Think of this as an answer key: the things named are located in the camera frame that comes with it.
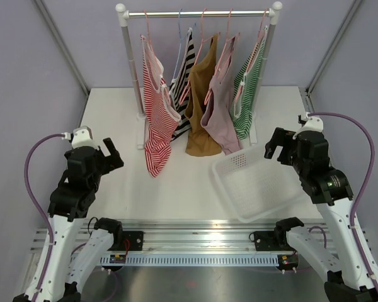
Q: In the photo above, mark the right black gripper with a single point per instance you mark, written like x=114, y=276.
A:
x=278, y=139

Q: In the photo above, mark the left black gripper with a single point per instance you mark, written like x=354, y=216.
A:
x=112, y=161

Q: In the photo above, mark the red striped tank top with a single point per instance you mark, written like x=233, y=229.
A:
x=162, y=118

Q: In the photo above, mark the brown tank top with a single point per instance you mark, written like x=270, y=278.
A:
x=199, y=142

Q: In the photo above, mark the black white striped tank top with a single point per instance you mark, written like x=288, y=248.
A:
x=178, y=84

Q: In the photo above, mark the pink wire hanger brown top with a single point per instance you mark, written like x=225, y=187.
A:
x=202, y=42

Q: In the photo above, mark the blue wire hanger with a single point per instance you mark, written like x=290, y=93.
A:
x=181, y=40

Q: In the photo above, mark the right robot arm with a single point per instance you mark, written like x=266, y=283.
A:
x=353, y=274

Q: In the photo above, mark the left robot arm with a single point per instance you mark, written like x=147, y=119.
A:
x=59, y=276

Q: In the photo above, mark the mauve pink tank top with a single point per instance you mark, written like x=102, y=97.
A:
x=217, y=119

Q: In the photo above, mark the green striped tank top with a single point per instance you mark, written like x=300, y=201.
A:
x=245, y=82

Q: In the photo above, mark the white plastic basket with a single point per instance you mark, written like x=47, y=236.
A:
x=255, y=187

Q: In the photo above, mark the white and grey clothes rack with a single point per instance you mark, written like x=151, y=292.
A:
x=124, y=15

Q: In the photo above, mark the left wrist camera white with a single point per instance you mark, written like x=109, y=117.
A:
x=82, y=137

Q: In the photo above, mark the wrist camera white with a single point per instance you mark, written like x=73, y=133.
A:
x=309, y=123
x=82, y=137

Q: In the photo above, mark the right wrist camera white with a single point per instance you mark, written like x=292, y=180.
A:
x=309, y=123

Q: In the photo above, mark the right aluminium frame post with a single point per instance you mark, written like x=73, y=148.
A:
x=347, y=20

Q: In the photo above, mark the aluminium frame post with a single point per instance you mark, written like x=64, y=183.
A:
x=55, y=33
x=347, y=20

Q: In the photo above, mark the left aluminium frame post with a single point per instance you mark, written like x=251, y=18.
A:
x=55, y=33

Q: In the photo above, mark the pink wire hanger green top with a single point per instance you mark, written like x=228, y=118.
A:
x=261, y=28

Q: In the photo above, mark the pink wire hanger mauve top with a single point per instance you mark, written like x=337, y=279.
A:
x=229, y=28

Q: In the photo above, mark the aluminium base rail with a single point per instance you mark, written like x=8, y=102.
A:
x=196, y=243

